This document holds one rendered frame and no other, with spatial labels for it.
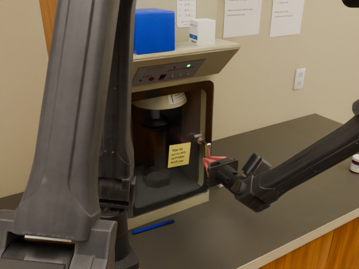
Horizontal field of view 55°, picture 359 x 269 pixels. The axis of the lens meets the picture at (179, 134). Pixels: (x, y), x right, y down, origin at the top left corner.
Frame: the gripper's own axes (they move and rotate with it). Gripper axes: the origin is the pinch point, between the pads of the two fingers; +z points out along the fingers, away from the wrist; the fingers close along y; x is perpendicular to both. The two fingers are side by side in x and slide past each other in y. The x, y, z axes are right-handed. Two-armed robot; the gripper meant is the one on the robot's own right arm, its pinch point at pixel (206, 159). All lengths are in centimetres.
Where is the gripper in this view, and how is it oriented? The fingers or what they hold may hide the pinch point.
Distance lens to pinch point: 109.0
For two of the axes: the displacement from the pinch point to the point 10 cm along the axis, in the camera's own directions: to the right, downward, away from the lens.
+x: 0.0, 9.0, 4.3
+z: -4.9, -3.8, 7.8
